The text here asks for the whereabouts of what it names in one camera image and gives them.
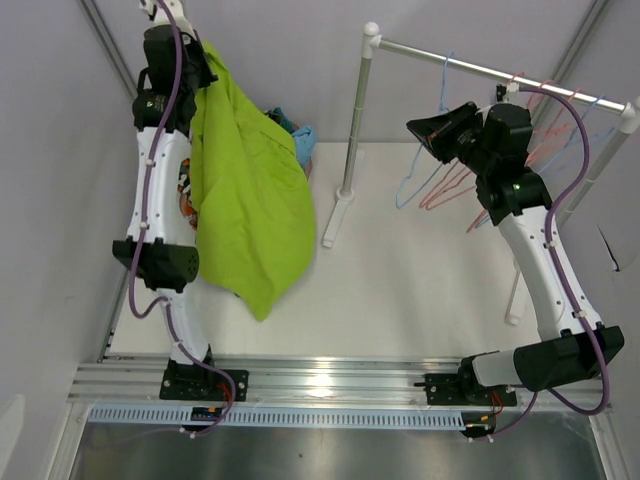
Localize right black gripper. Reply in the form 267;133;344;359
408;102;496;177

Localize teal green shorts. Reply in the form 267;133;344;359
265;107;298;134

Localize orange grey camouflage shorts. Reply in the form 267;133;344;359
177;158;198;231

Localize light blue shorts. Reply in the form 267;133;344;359
291;125;316;168

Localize lime green shorts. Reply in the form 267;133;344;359
190;43;316;321

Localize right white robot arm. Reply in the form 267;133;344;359
407;102;624;404

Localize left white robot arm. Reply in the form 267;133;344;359
112;24;217;400

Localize metal clothes rack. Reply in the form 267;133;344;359
321;22;640;326

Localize pink translucent plastic basin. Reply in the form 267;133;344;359
295;123;313;178

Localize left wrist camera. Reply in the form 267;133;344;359
138;0;195;36

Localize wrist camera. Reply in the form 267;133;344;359
495;82;520;103
138;0;195;36

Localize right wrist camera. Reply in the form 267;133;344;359
495;82;520;103

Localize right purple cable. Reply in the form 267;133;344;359
514;87;612;416

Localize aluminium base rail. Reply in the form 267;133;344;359
67;353;611;412

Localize slotted cable duct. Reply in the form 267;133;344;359
88;403;466;431

